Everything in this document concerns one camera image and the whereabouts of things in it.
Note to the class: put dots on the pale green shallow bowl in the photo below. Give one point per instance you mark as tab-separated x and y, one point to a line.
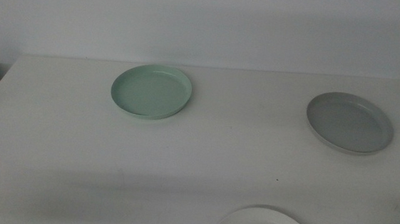
151	92

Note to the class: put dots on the grey shallow bowl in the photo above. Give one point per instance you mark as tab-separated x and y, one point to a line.
349	123

